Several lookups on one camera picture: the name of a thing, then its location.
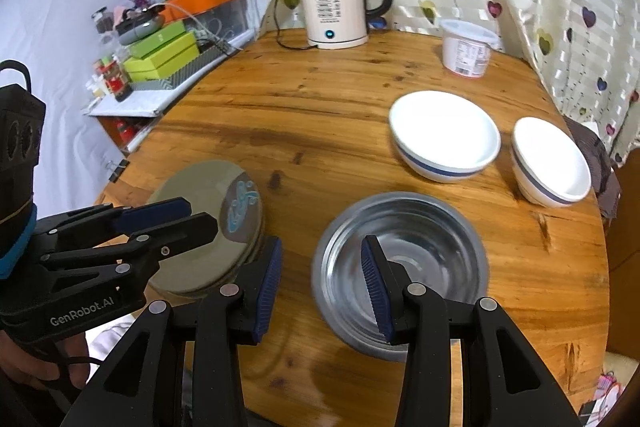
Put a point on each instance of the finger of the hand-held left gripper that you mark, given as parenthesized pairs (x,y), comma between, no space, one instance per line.
(185,232)
(150,214)

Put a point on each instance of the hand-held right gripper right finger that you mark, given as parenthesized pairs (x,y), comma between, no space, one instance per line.
(377,292)

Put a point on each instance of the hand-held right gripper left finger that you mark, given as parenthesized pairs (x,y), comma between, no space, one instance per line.
(267,287)

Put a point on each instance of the green plate with fish print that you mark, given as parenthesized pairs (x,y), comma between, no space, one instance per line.
(200,187)
(259,234)
(200,295)

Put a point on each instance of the stainless steel bowl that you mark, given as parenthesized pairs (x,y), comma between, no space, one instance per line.
(425,227)

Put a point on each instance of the large white blue-striped bowl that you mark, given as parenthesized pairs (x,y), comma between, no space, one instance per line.
(440,132)

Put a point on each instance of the small white blue-striped bowl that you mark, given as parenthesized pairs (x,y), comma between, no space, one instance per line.
(550,162)

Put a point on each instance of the person's left hand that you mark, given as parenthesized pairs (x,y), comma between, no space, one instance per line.
(30,362)

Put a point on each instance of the black binder clip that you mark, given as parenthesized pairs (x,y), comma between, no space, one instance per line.
(117,169)

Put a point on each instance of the red item under shelf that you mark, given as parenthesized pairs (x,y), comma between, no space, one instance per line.
(124,132)

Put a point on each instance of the white shelf board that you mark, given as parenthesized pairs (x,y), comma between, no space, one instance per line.
(135,107)

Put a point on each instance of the red and white can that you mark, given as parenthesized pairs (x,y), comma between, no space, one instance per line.
(120,82)

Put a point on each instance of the zigzag patterned tray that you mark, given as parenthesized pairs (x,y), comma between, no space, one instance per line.
(175,79)

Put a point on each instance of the light green flat box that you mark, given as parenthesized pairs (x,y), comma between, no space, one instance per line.
(160,62)

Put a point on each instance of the dark green flat box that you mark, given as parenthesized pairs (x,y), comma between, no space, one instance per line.
(160,38)

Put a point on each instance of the grey handheld device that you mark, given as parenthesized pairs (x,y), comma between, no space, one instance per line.
(140,27)

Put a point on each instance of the clear storage box orange lid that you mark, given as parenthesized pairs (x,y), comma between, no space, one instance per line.
(215,4)

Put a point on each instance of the wooden wardrobe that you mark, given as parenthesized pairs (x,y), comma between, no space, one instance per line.
(622,257)

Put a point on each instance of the pink patterned item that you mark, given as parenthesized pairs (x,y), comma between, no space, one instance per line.
(607,387)

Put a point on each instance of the brown cloth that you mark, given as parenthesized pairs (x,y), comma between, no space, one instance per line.
(595,162)

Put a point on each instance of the white plastic lidded tub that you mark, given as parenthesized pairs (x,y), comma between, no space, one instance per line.
(467,49)

